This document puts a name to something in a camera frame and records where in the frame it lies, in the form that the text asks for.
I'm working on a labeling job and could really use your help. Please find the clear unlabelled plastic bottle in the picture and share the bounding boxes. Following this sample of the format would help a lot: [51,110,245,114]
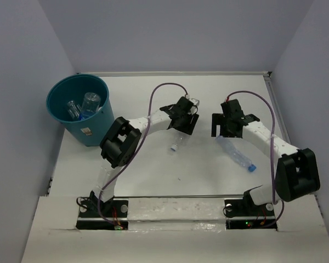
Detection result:
[169,131,191,153]

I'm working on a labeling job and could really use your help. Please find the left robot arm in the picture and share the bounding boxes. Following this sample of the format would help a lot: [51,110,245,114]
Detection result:
[89,95,200,218]

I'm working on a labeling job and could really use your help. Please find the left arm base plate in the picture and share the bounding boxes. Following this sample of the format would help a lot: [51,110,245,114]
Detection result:
[76,197,129,231]

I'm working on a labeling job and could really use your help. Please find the clear bottle blue label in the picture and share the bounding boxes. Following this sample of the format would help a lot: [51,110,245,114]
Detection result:
[79,92,101,120]

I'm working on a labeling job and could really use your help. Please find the teal plastic bin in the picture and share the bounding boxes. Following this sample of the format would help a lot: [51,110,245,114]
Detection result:
[46,74,115,146]

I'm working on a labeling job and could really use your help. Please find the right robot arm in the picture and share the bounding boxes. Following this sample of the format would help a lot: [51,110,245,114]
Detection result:
[211,99,320,215]

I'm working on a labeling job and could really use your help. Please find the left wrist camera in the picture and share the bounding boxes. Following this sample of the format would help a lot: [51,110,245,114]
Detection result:
[184,94,200,112]

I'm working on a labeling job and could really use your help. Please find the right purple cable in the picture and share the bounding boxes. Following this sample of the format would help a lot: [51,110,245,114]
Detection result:
[226,90,285,228]

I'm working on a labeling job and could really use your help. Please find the crushed clear bottle blue cap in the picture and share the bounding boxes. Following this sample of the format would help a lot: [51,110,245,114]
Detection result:
[215,135,257,173]

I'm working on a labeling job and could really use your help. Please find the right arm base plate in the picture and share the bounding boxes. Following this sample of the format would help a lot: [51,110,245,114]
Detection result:
[222,199,277,230]

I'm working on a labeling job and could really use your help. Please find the clear bottle yellow label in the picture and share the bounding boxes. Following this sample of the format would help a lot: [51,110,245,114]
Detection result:
[66,100,82,121]

